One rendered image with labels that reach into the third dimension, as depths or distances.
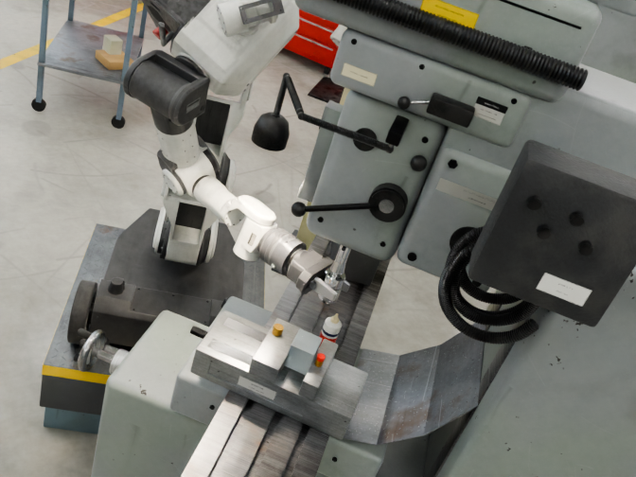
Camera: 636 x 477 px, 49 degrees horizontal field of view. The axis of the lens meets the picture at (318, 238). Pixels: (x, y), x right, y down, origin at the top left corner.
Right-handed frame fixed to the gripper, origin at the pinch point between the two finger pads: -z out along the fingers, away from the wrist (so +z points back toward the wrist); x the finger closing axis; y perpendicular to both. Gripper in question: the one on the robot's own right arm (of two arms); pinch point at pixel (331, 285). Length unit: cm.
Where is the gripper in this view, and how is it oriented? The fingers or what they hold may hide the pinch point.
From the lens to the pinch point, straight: 156.4
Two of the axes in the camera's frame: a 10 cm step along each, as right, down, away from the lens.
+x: 5.7, -3.1, 7.6
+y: -2.8, 8.0, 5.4
